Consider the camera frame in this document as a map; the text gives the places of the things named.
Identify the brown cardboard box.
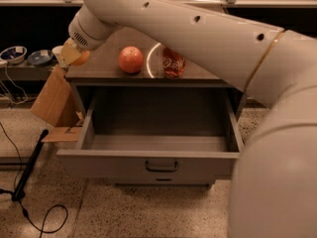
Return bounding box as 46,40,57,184
31,65,83,143

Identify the red cola can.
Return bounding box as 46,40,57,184
162,47,185,78

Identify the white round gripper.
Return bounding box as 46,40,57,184
61,5,116,64

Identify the black drawer handle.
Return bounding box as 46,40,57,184
145,161,178,174

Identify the black stand leg left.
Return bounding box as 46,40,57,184
11,129,49,201

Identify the grey side shelf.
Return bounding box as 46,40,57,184
0,60,58,81

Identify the blue bowl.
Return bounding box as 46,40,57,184
28,50,53,66

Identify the white bowl with contents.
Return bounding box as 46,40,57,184
0,46,27,64

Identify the white paper cup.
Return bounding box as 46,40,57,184
52,46,68,68

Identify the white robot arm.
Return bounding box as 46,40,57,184
65,0,317,238

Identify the orange fruit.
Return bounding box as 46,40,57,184
71,51,90,65

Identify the open grey top drawer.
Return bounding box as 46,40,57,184
57,86,243,185

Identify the red apple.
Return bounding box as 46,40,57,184
119,47,144,73

